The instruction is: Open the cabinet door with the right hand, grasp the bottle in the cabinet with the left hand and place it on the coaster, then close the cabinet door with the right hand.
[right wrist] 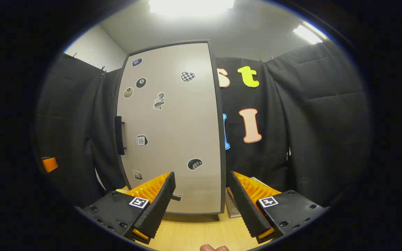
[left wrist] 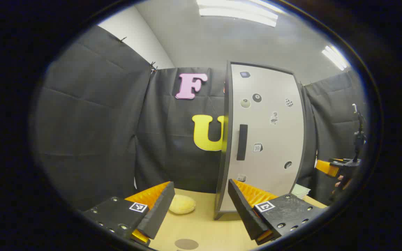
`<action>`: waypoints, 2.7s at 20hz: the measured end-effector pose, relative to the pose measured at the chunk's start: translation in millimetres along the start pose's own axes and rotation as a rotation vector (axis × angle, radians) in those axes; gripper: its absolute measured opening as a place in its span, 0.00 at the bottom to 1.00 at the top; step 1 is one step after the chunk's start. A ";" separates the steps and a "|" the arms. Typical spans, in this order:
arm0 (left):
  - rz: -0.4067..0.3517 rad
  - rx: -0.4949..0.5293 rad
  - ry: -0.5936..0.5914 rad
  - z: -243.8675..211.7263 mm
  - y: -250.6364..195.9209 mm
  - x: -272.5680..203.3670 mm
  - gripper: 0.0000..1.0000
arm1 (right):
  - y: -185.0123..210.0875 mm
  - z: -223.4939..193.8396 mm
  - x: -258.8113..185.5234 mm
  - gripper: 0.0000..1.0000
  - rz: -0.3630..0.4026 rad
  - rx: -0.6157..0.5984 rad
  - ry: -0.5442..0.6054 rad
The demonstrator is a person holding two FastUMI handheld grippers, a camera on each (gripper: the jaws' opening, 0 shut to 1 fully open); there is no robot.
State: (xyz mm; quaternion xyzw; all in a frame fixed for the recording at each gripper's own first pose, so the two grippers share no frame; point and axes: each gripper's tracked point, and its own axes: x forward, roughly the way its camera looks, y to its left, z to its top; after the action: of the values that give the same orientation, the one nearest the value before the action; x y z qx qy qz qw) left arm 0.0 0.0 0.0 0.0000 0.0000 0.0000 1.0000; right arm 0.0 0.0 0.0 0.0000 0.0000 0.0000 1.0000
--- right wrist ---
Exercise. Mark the dark grey cabinet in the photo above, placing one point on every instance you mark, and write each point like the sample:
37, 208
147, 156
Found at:
222, 167

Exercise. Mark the ceiling light panel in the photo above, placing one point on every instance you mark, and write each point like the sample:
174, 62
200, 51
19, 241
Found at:
307, 33
190, 5

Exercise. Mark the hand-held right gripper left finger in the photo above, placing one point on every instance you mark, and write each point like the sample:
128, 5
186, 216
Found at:
159, 205

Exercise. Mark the black backdrop cloth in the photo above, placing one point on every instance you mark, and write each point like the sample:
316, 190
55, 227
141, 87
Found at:
309, 122

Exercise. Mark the brown book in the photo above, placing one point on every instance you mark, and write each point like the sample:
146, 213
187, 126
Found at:
232, 205

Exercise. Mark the white cabinet door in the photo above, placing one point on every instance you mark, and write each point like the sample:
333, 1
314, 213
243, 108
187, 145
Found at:
173, 132

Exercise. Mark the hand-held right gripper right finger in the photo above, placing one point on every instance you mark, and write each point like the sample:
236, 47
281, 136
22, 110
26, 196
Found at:
244, 205

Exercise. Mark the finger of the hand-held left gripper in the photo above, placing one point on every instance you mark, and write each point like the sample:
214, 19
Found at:
50, 164

